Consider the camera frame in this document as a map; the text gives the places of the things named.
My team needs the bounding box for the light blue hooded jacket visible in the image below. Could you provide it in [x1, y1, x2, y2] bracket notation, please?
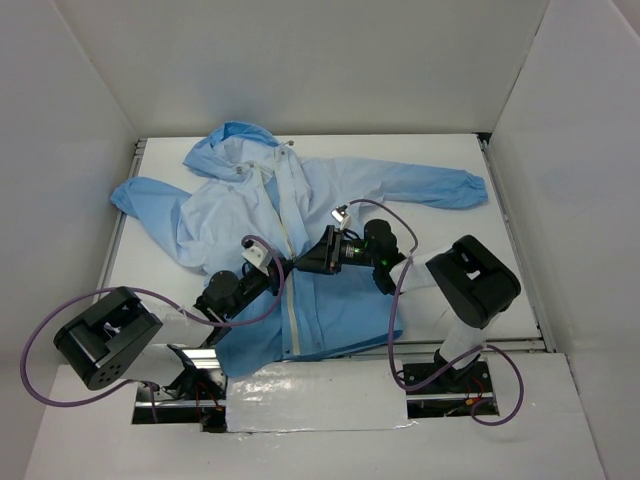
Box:
[111, 122, 488, 377]

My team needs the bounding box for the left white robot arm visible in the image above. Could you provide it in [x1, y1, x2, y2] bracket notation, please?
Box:
[53, 258, 294, 399]

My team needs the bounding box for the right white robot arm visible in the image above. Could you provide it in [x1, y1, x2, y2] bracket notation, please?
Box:
[294, 219, 521, 393]

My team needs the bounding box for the white foam block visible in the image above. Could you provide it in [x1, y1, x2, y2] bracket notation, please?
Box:
[226, 360, 409, 433]

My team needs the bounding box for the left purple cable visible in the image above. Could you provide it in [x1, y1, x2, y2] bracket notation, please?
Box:
[19, 234, 287, 424]

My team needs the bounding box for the purple cable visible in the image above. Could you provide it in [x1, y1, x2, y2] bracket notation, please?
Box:
[347, 198, 525, 426]
[19, 234, 287, 424]

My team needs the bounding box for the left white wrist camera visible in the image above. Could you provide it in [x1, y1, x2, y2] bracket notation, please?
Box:
[242, 241, 271, 270]

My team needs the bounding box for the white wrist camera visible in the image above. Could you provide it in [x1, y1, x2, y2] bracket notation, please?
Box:
[331, 205, 351, 230]
[242, 241, 271, 270]

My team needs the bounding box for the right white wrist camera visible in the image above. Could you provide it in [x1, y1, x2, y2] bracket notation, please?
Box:
[331, 205, 351, 230]

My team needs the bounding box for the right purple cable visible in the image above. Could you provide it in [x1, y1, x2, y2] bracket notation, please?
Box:
[347, 198, 525, 426]

